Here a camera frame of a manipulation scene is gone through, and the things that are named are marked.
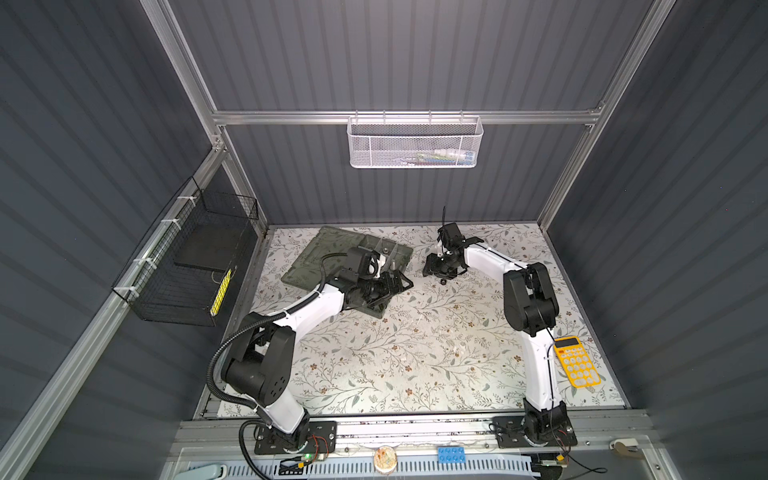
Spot green compartment organizer box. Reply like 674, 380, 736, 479
281, 226, 413, 319

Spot yellow calculator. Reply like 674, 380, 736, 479
554, 336, 601, 389

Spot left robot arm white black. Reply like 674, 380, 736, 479
206, 247, 414, 436

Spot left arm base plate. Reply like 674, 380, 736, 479
253, 420, 338, 455

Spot blue toy brick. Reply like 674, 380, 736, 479
437, 446, 466, 465

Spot white wire mesh basket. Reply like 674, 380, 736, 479
346, 115, 484, 169

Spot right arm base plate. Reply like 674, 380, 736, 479
488, 415, 578, 449

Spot markers in white basket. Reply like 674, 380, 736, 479
397, 149, 476, 168

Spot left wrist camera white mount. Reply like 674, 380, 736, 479
368, 250, 387, 278

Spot black wire mesh basket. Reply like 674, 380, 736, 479
113, 180, 259, 327

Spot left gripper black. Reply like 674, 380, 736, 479
357, 269, 412, 306

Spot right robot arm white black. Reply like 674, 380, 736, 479
422, 222, 577, 446

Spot yellow marker in black basket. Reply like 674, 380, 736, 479
209, 269, 233, 317

